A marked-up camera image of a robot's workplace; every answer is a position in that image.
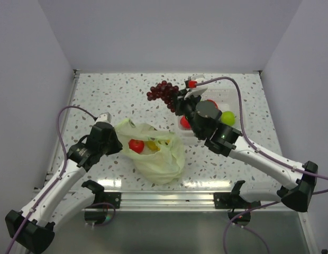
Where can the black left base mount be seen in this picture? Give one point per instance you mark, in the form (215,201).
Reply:
(103,210)

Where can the white plastic mesh basket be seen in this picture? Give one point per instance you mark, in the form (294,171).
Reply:
(226,100)

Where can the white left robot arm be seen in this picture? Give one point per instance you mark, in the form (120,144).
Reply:
(34,225)

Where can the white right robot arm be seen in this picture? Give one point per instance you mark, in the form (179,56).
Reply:
(297,179)

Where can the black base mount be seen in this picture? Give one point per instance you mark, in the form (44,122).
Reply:
(103,210)
(232,200)

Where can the green apple toy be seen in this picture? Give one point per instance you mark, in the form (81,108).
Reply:
(228,118)

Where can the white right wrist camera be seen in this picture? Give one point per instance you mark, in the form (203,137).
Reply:
(192,88)

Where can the red tomato toy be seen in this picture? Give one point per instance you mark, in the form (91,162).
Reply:
(184,123)

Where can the dark red grape bunch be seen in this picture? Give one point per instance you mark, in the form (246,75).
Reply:
(164,91)

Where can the red orange mango toy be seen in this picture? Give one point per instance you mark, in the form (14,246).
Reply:
(213,102)

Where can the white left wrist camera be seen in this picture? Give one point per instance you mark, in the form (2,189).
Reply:
(104,117)

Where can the red apple toy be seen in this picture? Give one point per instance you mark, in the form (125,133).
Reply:
(136,145)

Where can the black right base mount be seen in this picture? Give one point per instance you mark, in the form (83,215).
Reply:
(232,200)

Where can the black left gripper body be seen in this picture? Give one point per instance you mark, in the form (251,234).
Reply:
(112,146)

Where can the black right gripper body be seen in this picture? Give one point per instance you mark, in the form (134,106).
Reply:
(187,107)

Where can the light green plastic bag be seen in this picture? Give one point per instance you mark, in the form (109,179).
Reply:
(159,167)

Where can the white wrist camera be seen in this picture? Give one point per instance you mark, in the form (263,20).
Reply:
(104,117)
(192,88)

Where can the yellow pear toy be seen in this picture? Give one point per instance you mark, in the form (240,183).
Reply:
(154,145)

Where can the aluminium table rail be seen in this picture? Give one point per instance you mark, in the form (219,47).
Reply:
(141,200)

